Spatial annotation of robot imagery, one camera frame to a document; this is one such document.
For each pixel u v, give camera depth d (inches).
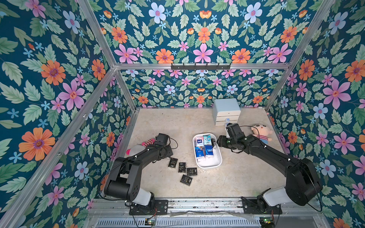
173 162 34.8
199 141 36.6
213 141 37.3
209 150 34.8
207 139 36.7
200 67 36.7
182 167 33.9
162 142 29.0
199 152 34.8
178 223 30.0
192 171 33.1
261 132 37.4
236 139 25.8
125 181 17.4
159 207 29.1
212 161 35.4
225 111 38.6
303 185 16.8
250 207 29.0
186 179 32.1
